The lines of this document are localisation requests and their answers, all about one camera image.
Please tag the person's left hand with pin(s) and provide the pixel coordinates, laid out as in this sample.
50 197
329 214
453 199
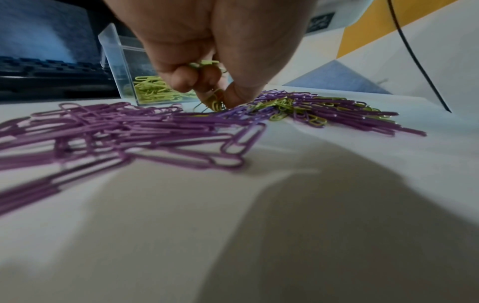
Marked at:
224 29

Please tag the heap of green paper clips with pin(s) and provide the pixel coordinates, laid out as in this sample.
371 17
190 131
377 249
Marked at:
157 90

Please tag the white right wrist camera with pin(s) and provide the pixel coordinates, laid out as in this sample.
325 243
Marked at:
336 14

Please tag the pile of mixed paper clips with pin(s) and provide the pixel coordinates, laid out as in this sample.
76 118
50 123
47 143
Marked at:
131 127

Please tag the single green paper clip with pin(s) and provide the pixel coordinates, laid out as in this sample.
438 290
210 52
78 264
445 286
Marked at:
215 105
206 63

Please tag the black keyboard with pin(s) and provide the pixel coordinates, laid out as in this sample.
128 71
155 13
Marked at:
48 77

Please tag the transparent box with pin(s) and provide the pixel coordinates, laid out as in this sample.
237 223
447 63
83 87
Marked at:
116 59

